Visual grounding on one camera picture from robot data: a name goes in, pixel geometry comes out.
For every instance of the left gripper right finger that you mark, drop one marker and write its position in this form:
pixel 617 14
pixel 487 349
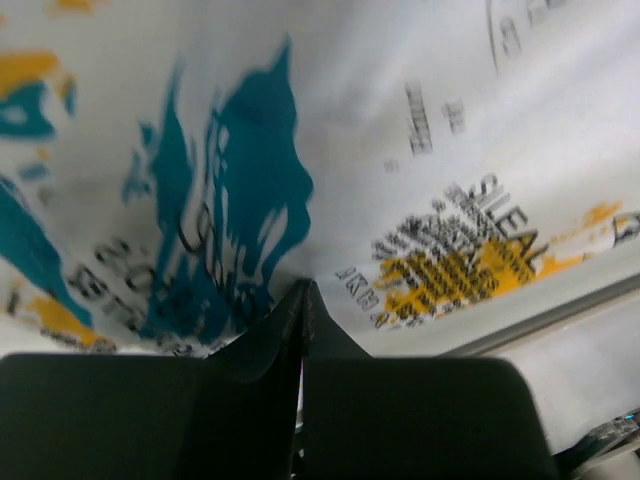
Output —
pixel 442 417

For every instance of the aluminium table edge rail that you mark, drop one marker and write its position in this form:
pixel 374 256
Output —
pixel 537 323

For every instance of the patterned white teal yellow shorts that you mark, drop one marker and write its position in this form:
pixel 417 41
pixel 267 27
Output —
pixel 440 169

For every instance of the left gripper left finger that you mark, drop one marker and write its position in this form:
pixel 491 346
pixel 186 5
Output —
pixel 229 416

